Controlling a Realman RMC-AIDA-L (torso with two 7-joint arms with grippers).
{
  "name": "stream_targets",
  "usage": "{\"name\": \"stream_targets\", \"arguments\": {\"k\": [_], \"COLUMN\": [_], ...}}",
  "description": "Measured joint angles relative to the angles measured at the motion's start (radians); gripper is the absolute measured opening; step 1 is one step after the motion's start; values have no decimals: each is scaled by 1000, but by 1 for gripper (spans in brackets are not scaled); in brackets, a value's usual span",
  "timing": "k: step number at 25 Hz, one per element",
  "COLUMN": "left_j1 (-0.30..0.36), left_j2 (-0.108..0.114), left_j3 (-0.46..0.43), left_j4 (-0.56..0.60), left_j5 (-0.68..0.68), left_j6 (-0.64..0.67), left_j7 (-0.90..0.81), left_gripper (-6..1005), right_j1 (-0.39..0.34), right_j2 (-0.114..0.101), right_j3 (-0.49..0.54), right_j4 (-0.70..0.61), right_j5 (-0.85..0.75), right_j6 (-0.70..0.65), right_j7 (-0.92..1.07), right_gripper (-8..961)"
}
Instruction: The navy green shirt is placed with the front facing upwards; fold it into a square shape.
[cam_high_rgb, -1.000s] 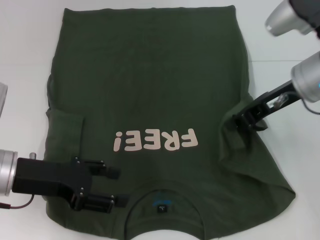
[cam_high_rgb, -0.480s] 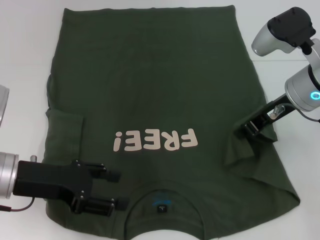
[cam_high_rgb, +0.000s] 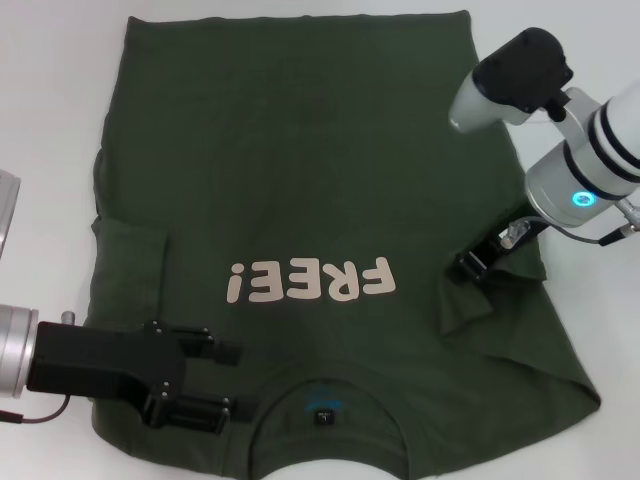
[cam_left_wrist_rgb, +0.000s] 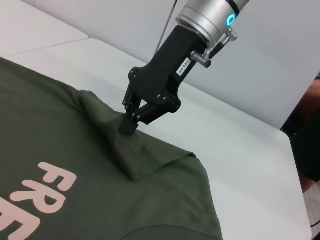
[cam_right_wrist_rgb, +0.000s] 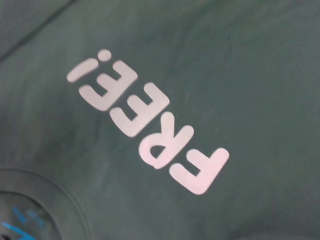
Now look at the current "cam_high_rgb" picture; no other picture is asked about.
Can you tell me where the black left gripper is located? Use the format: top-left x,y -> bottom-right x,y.
26,318 -> 262,435

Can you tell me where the grey cable with clear plug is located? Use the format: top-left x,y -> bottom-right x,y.
499,214 -> 640,248

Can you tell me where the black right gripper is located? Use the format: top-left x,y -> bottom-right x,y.
451,221 -> 550,285

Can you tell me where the dark red thin cable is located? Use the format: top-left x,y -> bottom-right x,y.
0,393 -> 72,426

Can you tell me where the dark green FREE! t-shirt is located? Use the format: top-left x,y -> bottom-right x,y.
89,14 -> 602,469

